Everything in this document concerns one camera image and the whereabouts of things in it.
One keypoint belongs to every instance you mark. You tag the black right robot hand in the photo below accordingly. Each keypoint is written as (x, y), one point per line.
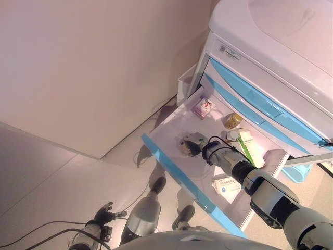
(195, 138)

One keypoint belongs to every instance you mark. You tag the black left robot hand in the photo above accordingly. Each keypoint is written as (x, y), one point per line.
(105, 216)

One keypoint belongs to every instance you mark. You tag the white drawer with blue front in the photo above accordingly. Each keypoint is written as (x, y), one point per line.
(166, 130)

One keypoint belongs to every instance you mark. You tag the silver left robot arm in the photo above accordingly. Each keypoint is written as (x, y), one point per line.
(88, 234)

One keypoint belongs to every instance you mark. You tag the pink purple medicine box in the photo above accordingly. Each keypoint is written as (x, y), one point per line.
(204, 108)

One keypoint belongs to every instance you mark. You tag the small white medicine bottle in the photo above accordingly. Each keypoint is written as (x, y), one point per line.
(231, 136)

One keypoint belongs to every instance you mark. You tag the white green medicine box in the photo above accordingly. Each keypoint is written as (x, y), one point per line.
(249, 145)

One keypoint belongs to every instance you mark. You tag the white blue medicine box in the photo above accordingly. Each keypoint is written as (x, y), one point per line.
(225, 188)

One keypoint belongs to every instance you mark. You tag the silver left robot leg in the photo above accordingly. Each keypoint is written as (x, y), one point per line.
(141, 216)

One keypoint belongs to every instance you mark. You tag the silver robot leg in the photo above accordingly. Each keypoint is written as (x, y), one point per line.
(184, 214)
(141, 216)

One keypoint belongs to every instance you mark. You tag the clear bottle yellow pills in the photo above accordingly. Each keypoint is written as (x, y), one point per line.
(233, 121)

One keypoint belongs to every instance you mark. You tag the white side bin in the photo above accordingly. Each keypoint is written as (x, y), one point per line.
(185, 84)

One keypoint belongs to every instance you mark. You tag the silver right robot leg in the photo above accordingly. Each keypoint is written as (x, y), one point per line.
(184, 214)

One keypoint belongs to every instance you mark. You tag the silver robot torso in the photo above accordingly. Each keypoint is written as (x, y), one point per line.
(195, 242)

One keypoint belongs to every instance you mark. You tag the light blue plastic bin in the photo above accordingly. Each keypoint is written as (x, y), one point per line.
(296, 173)

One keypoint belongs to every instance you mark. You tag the white medical cart blue drawers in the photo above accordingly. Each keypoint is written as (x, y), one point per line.
(260, 39)

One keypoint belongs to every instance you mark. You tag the white metal pole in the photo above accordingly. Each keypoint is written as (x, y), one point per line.
(312, 157)

